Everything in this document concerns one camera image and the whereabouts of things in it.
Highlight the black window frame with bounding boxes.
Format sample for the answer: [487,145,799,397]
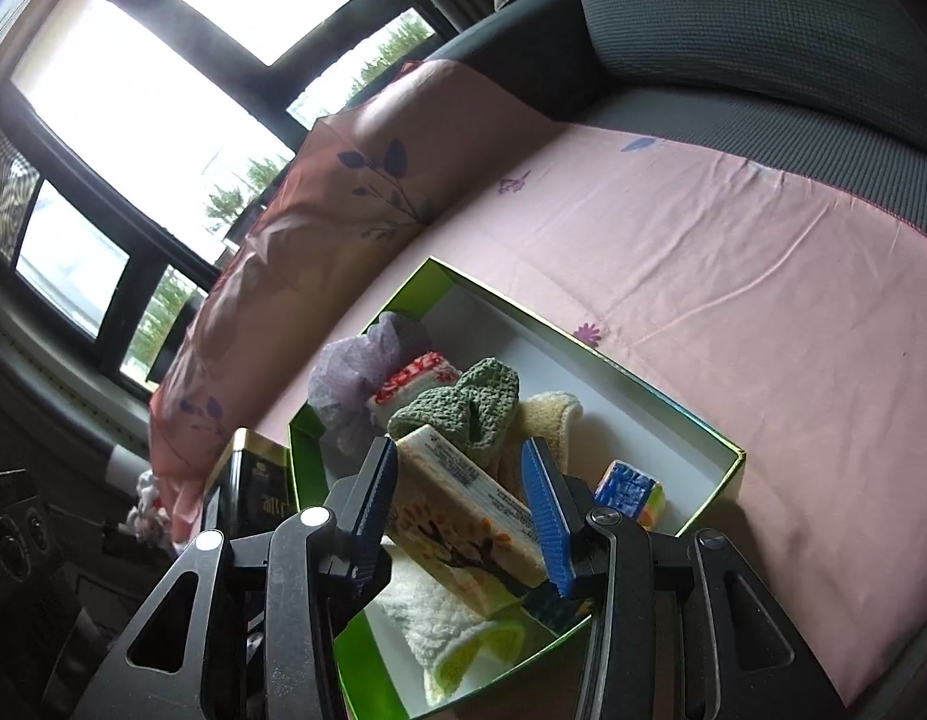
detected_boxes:
[0,0,453,398]

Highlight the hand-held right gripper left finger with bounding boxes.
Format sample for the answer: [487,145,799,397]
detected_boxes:
[88,435,400,720]

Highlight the white cylinder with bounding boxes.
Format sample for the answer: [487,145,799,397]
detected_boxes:
[103,444,153,492]

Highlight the white fluffy yellow-lined cloth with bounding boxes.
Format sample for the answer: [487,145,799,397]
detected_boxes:
[373,540,528,707]

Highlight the red and white sock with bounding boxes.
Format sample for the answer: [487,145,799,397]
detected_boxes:
[365,351,464,432]

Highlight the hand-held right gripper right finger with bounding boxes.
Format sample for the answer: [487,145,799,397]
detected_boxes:
[520,437,854,720]

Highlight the purple mesh bath sponge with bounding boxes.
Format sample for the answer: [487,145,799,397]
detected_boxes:
[308,311,427,455]

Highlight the blue and orange tissue packet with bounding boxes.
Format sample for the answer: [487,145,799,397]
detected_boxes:
[523,457,665,620]

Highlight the grey sofa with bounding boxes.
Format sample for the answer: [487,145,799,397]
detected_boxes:
[425,0,927,248]

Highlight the pale yellow waffle towel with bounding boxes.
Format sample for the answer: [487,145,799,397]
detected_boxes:
[482,390,584,481]

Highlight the pile of clothes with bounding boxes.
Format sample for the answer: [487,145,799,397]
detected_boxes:
[125,469,172,545]

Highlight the black appliance with dials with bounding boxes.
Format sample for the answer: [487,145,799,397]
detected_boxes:
[0,469,67,616]

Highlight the green knitted cloth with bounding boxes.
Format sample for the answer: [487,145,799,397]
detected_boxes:
[386,360,523,458]

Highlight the pink floral pillow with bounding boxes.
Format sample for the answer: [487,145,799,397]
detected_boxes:
[148,58,562,541]

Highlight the small yellow tissue pack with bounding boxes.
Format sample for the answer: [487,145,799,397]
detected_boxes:
[384,424,547,620]

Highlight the green cardboard box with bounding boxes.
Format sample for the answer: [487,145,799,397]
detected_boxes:
[287,256,748,720]

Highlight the black and gold tin box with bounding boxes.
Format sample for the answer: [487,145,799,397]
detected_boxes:
[200,427,295,548]

